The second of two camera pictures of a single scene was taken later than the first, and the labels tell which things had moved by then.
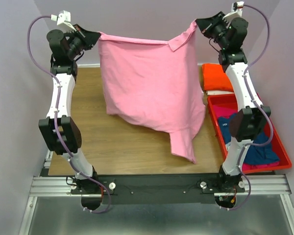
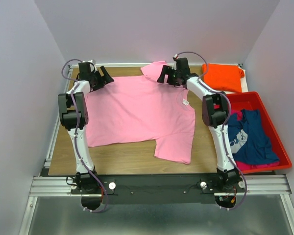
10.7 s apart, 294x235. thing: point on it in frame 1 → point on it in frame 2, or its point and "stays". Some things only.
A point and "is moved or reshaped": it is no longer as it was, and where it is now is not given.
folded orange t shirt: [215, 79] stays
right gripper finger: [208, 31] → [175, 80]
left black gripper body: [75, 40] → [95, 75]
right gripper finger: [204, 23] → [166, 70]
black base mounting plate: [164, 189] stays
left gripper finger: [90, 37] → [107, 78]
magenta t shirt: [221, 110] stays
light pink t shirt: [149, 83] is moved or reshaped
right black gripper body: [220, 29] → [173, 71]
